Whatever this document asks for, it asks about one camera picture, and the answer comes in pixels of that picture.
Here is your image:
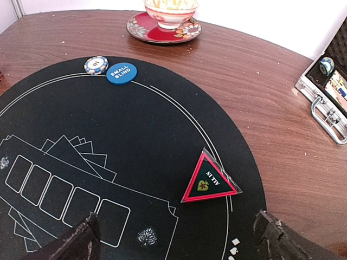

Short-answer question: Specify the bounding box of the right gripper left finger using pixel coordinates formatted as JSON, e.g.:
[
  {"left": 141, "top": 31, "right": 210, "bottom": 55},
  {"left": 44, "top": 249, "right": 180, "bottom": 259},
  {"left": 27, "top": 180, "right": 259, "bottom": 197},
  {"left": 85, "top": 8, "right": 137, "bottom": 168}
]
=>
[{"left": 23, "top": 213, "right": 101, "bottom": 260}]

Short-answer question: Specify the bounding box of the aluminium poker case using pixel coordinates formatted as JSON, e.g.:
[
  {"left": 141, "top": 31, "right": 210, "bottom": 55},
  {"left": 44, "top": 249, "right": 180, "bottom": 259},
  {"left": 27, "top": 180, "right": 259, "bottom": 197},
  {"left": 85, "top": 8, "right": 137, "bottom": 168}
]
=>
[{"left": 295, "top": 21, "right": 346, "bottom": 145}]

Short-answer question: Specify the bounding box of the triangular all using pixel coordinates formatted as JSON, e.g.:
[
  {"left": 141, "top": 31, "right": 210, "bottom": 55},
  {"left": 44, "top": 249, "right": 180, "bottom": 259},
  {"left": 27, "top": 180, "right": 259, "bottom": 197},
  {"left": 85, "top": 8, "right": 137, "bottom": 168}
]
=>
[{"left": 181, "top": 148, "right": 242, "bottom": 203}]

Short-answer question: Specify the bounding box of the playing card deck in case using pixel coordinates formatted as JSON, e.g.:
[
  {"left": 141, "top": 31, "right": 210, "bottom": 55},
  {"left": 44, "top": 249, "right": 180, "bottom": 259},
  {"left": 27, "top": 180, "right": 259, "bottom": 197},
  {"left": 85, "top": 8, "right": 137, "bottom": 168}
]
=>
[{"left": 325, "top": 70, "right": 347, "bottom": 110}]

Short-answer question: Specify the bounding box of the round black poker mat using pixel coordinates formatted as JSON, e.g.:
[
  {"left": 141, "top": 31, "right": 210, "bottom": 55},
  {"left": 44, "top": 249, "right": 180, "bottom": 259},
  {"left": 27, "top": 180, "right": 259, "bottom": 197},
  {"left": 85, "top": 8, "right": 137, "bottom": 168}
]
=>
[{"left": 1, "top": 57, "right": 266, "bottom": 259}]

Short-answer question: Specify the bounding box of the red floral saucer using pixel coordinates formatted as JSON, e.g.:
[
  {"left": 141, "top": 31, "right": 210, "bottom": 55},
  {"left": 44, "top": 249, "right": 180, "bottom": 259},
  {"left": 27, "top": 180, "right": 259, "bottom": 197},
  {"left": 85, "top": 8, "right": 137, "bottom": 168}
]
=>
[{"left": 126, "top": 12, "right": 202, "bottom": 44}]

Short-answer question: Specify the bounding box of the chip roll in case left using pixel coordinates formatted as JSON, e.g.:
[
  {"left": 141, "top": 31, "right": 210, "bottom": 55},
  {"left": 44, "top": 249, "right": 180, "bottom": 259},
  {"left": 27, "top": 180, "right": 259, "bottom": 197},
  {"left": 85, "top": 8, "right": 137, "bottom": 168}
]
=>
[{"left": 319, "top": 57, "right": 335, "bottom": 76}]

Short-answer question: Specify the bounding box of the blue small blind button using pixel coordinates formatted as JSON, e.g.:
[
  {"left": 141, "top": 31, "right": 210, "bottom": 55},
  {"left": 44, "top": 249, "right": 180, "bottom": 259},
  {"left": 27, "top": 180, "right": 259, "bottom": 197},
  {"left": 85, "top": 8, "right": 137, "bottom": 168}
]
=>
[{"left": 106, "top": 62, "right": 138, "bottom": 85}]

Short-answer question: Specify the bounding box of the blue white poker chip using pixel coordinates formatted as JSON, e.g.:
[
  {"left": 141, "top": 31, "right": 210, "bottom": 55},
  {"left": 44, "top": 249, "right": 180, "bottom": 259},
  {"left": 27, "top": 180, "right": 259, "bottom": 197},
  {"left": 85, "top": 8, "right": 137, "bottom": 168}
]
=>
[{"left": 83, "top": 56, "right": 109, "bottom": 75}]

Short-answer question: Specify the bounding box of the left aluminium frame post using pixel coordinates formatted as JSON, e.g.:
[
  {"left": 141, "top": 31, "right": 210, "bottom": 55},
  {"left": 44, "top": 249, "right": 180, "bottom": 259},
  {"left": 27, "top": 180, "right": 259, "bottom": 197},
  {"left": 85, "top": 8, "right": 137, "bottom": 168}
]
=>
[{"left": 11, "top": 0, "right": 25, "bottom": 19}]

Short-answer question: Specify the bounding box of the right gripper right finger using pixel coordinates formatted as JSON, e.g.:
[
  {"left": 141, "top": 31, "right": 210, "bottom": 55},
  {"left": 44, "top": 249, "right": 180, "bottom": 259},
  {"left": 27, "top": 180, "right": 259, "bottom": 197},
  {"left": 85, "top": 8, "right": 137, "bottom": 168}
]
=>
[{"left": 253, "top": 210, "right": 339, "bottom": 259}]

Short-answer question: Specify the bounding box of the red patterned bowl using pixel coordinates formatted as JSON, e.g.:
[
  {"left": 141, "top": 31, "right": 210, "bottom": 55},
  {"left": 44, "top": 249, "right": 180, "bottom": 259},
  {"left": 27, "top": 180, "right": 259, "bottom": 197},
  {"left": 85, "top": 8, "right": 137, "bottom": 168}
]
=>
[{"left": 143, "top": 0, "right": 199, "bottom": 29}]

